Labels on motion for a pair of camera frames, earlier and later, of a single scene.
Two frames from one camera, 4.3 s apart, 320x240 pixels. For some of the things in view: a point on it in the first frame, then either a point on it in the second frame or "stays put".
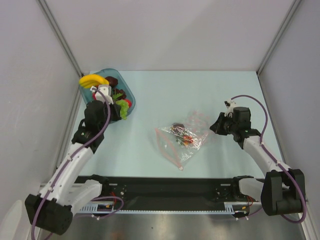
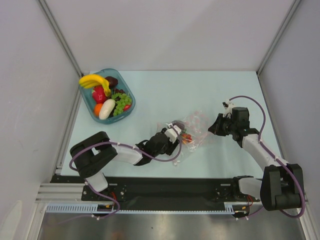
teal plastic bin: x=87 y=94 stays put
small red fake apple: x=129 y=102 -> x=126 y=107
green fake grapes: x=124 y=105 -> x=125 y=99
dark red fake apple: x=113 y=81 stays put
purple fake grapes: x=116 y=91 stays put
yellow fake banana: x=90 y=80 stays put
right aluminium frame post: x=294 y=5 stays put
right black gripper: x=222 y=125 stays put
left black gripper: x=116 y=109 -> x=171 y=146
